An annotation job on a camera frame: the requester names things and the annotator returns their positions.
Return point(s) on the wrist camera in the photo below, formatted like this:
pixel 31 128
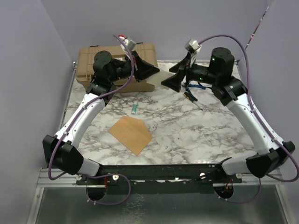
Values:
pixel 193 48
pixel 128 42

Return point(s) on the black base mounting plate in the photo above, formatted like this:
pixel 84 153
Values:
pixel 159 179

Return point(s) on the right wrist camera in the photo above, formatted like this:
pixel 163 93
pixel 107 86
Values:
pixel 193 48

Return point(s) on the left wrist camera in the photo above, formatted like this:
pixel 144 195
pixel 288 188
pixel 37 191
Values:
pixel 128 42

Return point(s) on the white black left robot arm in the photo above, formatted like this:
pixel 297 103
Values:
pixel 61 150

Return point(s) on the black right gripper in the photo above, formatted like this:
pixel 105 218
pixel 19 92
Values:
pixel 175 80

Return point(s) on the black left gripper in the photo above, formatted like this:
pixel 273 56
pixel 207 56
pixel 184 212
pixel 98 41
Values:
pixel 142 69

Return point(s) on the blue handled pliers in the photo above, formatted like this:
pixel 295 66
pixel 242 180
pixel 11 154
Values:
pixel 198 85

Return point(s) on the black yellow screwdriver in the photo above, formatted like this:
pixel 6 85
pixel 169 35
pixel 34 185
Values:
pixel 191 98

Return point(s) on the green white glue stick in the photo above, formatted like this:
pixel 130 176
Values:
pixel 134 109

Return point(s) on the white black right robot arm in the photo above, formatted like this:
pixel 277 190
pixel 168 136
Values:
pixel 271 150

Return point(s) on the cream lined letter paper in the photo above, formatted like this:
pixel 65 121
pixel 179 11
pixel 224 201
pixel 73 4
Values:
pixel 157 78

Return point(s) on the brown paper envelope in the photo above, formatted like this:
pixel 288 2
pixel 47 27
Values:
pixel 132 133

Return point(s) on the tan plastic tool case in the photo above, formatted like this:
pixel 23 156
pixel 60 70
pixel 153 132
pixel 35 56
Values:
pixel 99 63

